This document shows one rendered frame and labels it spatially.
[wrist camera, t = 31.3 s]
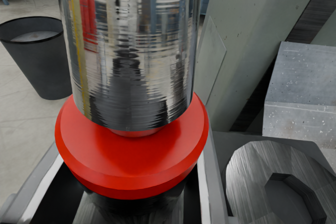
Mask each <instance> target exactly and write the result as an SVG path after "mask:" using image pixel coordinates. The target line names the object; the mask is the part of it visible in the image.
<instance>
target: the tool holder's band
mask: <svg viewBox="0 0 336 224"><path fill-rule="evenodd" d="M208 133H209V119H208V115H207V111H206V109H205V106H204V104H203V103H202V101H201V99H200V98H199V97H198V95H197V94H196V93H195V92H194V91H193V97H192V101H191V103H190V105H189V107H188V108H187V110H186V111H185V112H184V113H183V114H182V115H181V116H180V117H178V118H177V119H176V120H174V121H172V122H170V123H168V124H167V125H166V126H165V127H164V128H163V129H161V130H160V131H158V132H156V133H154V134H151V135H148V136H143V137H126V136H121V135H118V134H116V133H113V132H112V131H110V130H108V129H107V128H106V127H103V126H101V125H98V124H96V123H94V122H92V121H91V120H89V119H88V118H86V117H85V116H84V115H83V114H82V113H81V112H80V111H79V109H78V108H77V106H76V104H75V102H74V98H73V94H72V95H70V96H69V98H68V99H67V100H66V101H65V103H64V104H63V106H62V107H61V109H60V111H59V113H58V116H57V118H56V123H55V129H54V137H55V143H56V147H57V149H58V152H59V154H60V156H61V157H62V159H63V161H64V162H65V164H66V165H67V167H68V168H69V169H70V171H71V172H72V174H73V175H74V176H75V177H76V178H77V179H78V181H79V182H80V183H82V184H83V185H84V186H86V187H87V188H88V189H90V190H92V191H94V192H95V193H97V194H100V195H103V196H106V197H109V198H113V199H119V200H138V199H145V198H149V197H153V196H156V195H159V194H161V193H163V192H166V191H168V190H169V189H171V188H173V187H174V186H176V185H177V184H178V183H180V182H181V181H182V180H183V179H184V178H185V177H186V176H187V175H188V174H189V173H190V172H191V171H192V169H193V168H194V166H195V165H196V163H197V161H198V159H199V157H200V155H201V153H202V151H203V149H204V146H205V144H206V142H207V138H208Z"/></svg>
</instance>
